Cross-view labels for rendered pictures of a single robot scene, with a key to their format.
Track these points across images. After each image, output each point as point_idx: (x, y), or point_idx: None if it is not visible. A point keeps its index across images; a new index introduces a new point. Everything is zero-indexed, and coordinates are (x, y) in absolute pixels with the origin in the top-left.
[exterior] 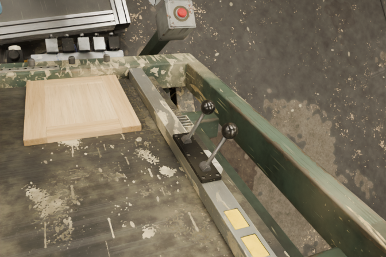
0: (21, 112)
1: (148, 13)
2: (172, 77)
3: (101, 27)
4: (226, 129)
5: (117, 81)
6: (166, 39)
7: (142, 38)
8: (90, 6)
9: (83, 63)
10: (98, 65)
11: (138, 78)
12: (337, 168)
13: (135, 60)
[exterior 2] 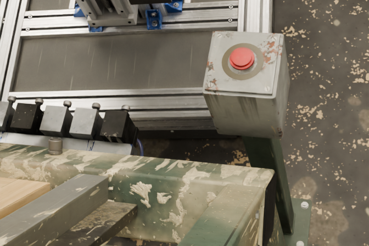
0: None
1: (340, 108)
2: (188, 217)
3: (203, 118)
4: None
5: (26, 193)
6: (230, 130)
7: (313, 159)
8: (195, 77)
9: (6, 150)
10: (25, 157)
11: (55, 191)
12: None
13: (116, 161)
